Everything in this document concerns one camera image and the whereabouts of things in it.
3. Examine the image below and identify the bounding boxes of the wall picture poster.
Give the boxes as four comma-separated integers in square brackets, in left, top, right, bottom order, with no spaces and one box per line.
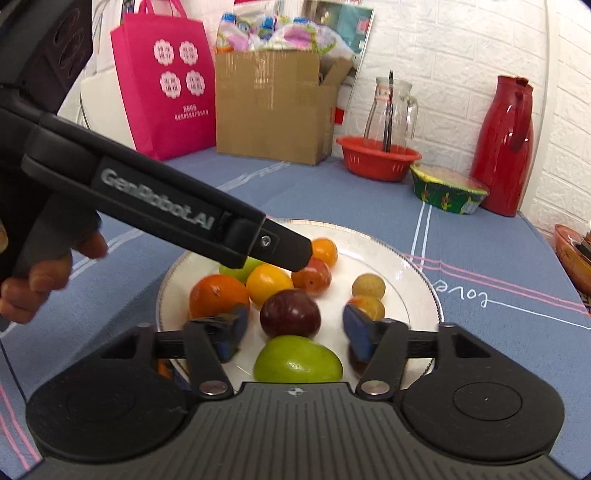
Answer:
[300,0,376,84]

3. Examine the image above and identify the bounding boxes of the cardboard box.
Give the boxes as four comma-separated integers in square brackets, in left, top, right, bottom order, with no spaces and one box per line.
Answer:
[215,50,354,167]

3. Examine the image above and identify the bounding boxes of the small tan longan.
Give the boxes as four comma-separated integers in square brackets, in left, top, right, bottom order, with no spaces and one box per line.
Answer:
[351,273,386,299]

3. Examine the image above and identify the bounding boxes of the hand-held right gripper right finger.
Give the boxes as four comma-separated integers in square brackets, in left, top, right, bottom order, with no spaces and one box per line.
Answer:
[342,305,492,400]

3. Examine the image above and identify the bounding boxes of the orange tray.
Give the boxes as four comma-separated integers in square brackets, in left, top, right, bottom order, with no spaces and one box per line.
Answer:
[554,224,591,296]

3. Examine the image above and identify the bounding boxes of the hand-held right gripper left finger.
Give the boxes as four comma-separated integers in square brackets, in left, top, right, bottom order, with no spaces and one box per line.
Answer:
[99,302,252,400]

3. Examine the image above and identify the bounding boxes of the green patterned bowl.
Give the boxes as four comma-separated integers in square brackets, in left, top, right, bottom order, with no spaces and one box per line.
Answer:
[409,164,490,215]

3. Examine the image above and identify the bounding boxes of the person's left hand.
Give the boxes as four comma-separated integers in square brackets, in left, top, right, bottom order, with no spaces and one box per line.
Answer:
[0,231,110,325]

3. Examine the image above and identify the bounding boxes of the glass pitcher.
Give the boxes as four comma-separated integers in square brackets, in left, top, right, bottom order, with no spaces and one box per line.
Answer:
[363,76,419,153]

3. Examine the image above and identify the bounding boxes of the black utensil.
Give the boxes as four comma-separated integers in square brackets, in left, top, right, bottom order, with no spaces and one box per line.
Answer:
[381,70,394,153]

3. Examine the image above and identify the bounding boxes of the blue striped tablecloth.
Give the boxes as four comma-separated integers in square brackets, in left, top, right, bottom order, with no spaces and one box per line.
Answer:
[0,148,591,480]

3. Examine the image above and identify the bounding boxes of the pink tote bag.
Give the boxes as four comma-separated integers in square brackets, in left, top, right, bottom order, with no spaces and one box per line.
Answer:
[111,0,218,161]

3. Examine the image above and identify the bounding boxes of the large orange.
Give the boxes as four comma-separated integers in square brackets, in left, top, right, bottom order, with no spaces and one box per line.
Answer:
[189,274,251,320]

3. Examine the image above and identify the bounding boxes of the packets in box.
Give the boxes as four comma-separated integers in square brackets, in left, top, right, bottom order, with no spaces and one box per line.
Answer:
[217,13,358,63]

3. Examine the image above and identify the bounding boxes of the small yellow orange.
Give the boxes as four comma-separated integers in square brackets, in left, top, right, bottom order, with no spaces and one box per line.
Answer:
[245,263,295,306]

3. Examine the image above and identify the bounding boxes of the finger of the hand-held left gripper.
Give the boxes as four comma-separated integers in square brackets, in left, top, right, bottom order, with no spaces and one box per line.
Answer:
[249,215,314,272]

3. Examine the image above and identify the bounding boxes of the white plate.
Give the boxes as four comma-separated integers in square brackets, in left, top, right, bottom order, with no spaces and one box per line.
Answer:
[156,218,445,393]

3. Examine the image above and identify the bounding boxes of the red plastic basket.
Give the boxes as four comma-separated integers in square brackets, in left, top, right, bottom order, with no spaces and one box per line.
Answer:
[335,136,422,182]

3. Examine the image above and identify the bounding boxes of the large green apple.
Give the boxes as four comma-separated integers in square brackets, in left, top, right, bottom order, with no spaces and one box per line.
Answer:
[253,335,343,384]

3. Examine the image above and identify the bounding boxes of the red thermos jug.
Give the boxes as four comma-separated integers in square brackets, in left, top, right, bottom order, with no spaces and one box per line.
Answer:
[469,75,535,217]

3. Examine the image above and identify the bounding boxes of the round green apple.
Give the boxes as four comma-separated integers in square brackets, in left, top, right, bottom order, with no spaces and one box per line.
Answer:
[219,257,266,284]

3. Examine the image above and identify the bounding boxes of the red yellow plum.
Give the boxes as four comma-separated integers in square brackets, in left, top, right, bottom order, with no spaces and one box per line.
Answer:
[346,295,386,321]

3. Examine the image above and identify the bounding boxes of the dark red plum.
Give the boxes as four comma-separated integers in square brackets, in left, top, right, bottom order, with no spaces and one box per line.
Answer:
[259,289,321,340]
[347,344,370,377]

